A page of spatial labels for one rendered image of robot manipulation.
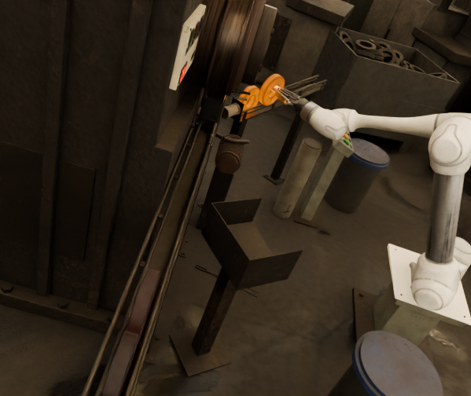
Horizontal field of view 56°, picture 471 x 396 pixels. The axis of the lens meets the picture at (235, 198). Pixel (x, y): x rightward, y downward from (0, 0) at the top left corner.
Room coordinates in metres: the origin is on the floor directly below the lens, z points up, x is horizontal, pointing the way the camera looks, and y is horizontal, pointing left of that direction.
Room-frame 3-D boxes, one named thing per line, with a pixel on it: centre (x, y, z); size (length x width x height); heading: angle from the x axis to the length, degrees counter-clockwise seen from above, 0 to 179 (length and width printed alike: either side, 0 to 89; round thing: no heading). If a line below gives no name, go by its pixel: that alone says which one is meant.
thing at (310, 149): (2.32, -0.30, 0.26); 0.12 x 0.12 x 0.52
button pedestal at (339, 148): (2.37, -0.46, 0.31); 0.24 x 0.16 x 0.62; 6
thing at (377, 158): (2.70, -0.70, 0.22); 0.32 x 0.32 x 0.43
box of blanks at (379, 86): (4.19, -0.84, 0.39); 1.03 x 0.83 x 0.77; 111
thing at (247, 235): (1.14, -0.09, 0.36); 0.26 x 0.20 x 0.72; 41
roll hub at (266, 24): (1.63, 0.11, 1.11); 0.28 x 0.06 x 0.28; 6
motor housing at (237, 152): (1.96, 0.10, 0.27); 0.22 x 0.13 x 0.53; 6
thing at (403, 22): (5.88, -1.22, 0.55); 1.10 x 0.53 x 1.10; 26
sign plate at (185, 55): (1.27, 0.28, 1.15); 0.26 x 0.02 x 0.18; 6
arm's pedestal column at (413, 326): (1.66, -0.98, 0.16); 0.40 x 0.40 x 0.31; 1
